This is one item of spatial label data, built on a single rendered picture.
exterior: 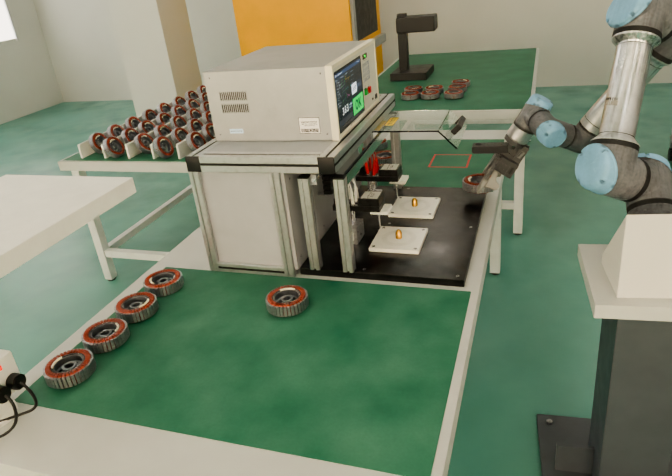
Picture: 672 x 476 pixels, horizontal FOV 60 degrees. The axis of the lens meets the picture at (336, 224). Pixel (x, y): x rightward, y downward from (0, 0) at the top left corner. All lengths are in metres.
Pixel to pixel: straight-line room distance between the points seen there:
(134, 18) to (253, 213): 4.15
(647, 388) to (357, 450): 0.93
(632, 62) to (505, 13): 5.28
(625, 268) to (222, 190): 1.06
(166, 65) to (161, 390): 4.42
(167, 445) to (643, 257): 1.13
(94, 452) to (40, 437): 0.14
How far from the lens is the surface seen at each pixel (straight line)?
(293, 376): 1.32
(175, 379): 1.40
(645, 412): 1.87
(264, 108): 1.66
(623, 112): 1.63
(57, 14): 9.40
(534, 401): 2.37
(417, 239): 1.75
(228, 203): 1.68
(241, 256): 1.74
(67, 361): 1.56
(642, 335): 1.70
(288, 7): 5.45
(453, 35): 6.99
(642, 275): 1.56
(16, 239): 1.10
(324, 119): 1.60
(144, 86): 5.76
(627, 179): 1.60
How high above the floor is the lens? 1.58
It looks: 25 degrees down
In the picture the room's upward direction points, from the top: 7 degrees counter-clockwise
